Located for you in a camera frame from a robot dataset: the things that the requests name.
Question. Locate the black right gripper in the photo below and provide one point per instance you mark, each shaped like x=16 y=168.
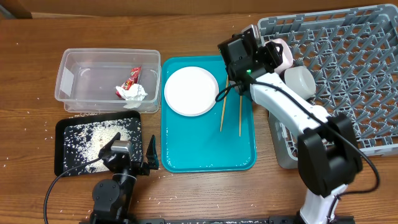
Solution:
x=270 y=52

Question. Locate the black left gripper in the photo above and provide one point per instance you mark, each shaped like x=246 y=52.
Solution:
x=143 y=168

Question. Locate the white paper cup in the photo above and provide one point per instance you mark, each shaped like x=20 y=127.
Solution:
x=300 y=80

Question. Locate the white tissue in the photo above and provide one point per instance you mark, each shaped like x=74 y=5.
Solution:
x=136 y=93

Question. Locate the red snack wrapper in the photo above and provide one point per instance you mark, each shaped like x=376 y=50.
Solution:
x=133 y=78

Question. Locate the large pink plate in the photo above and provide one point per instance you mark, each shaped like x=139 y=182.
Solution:
x=191 y=91

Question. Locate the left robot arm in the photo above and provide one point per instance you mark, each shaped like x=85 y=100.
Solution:
x=112 y=197

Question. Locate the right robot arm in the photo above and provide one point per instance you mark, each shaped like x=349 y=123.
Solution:
x=328 y=158

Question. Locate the grey dishwasher rack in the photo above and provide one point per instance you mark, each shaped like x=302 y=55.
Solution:
x=352 y=55

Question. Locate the black tray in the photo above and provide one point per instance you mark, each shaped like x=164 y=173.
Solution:
x=79 y=140

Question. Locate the clear plastic bin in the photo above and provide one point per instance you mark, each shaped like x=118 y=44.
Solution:
x=87 y=79

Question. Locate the teal serving tray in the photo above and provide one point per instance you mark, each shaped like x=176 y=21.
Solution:
x=195 y=144

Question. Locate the black mounting rail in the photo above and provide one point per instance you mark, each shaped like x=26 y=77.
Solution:
x=217 y=220

